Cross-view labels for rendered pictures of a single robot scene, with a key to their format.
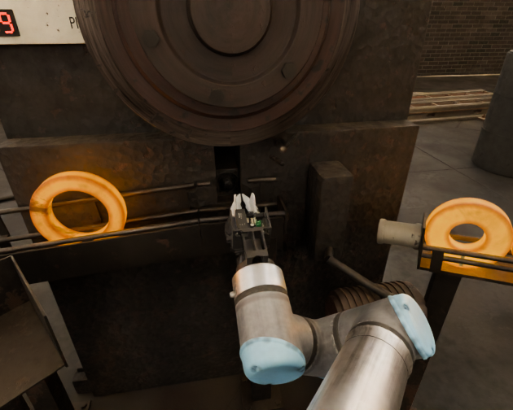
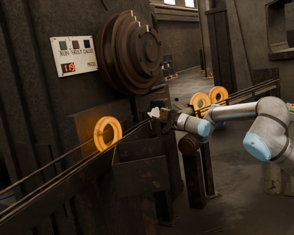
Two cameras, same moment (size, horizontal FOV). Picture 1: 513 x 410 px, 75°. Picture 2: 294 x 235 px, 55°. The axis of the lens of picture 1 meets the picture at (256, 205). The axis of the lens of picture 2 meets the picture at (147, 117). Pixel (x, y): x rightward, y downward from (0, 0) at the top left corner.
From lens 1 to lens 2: 1.35 m
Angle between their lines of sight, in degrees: 46
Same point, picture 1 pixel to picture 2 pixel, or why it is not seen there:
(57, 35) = (84, 69)
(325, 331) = not seen: hidden behind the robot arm
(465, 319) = not seen: hidden behind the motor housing
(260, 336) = (200, 120)
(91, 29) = (115, 61)
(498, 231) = (206, 98)
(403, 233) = (188, 110)
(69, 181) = (108, 118)
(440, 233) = (196, 106)
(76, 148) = (96, 110)
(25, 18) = (76, 65)
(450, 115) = not seen: hidden behind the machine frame
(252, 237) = (173, 110)
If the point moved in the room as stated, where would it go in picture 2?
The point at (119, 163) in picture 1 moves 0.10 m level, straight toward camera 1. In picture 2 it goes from (108, 114) to (124, 112)
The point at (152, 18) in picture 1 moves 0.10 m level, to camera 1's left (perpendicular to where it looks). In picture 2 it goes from (140, 54) to (126, 56)
